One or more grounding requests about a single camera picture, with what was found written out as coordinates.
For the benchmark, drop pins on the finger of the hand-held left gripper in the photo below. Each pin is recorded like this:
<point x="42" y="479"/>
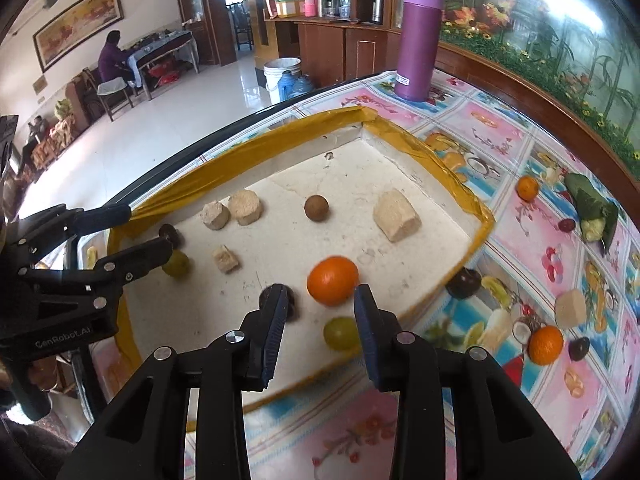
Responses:
<point x="102" y="217"/>
<point x="145" y="260"/>

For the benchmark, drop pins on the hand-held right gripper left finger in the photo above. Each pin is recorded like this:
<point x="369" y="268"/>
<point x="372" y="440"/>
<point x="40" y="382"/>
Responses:
<point x="277" y="330"/>

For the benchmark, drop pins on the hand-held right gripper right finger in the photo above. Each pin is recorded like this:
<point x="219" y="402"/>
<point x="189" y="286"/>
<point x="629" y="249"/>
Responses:
<point x="367" y="330"/>

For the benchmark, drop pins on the green grape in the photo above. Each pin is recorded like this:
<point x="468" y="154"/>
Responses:
<point x="341" y="333"/>
<point x="177" y="266"/>

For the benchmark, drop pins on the dark plum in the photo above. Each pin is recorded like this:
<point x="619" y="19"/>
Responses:
<point x="463" y="283"/>
<point x="171" y="235"/>
<point x="579" y="349"/>
<point x="291" y="305"/>

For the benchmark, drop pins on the large orange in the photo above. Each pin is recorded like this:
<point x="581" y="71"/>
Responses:
<point x="332" y="281"/>
<point x="546" y="345"/>

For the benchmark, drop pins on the small lumpy beige piece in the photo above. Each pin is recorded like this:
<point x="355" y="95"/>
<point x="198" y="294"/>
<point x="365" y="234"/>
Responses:
<point x="226" y="260"/>

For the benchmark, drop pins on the beige hexagonal piece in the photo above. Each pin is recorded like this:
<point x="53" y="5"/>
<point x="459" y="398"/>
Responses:
<point x="216" y="216"/>

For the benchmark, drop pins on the large beige block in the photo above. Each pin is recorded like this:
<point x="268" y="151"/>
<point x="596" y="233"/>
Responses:
<point x="396" y="216"/>

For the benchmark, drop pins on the brown longan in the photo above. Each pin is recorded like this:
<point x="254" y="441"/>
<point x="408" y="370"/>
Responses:
<point x="317" y="208"/>

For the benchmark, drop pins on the white foam box yellow tape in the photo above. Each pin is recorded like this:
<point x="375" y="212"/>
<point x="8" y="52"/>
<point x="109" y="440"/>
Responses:
<point x="350" y="170"/>

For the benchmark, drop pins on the person's left hand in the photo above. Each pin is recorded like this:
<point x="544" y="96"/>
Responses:
<point x="44" y="377"/>

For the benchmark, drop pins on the wooden chair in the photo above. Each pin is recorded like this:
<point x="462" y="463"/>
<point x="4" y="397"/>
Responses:
<point x="107" y="94"/>

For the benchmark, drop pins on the fruit print tablecloth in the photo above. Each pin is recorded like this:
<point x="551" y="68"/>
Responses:
<point x="505" y="240"/>

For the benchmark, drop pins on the dining table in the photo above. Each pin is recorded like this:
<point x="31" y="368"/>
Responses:
<point x="160" y="50"/>

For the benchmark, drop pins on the beige cork cylinder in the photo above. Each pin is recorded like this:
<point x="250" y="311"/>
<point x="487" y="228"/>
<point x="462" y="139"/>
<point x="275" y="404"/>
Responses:
<point x="571" y="309"/>

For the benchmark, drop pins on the small orange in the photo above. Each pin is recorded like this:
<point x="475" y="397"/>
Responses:
<point x="527" y="188"/>

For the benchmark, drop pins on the dark red grape back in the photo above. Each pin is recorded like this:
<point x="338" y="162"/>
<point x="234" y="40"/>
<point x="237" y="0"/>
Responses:
<point x="566" y="225"/>

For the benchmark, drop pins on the white bucket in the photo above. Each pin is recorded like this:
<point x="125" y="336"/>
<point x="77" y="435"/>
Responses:
<point x="282" y="77"/>

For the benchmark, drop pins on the green leafy vegetable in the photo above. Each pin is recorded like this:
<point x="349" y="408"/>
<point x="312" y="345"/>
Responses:
<point x="592" y="205"/>

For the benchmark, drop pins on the wooden cabinet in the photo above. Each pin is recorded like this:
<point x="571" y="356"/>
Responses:
<point x="330" y="45"/>

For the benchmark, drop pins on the purple thermos bottle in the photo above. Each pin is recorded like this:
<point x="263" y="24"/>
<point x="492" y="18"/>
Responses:
<point x="419" y="45"/>

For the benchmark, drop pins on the green box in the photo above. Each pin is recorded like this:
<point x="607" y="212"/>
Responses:
<point x="345" y="1"/>

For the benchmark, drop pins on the dark steel thermos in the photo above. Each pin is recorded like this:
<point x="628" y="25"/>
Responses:
<point x="377" y="1"/>

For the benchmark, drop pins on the bamboo flower glass screen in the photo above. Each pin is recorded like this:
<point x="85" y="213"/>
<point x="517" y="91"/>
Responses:
<point x="550" y="25"/>

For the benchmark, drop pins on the framed wall painting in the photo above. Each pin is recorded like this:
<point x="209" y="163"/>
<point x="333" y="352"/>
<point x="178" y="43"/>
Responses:
<point x="77" y="22"/>

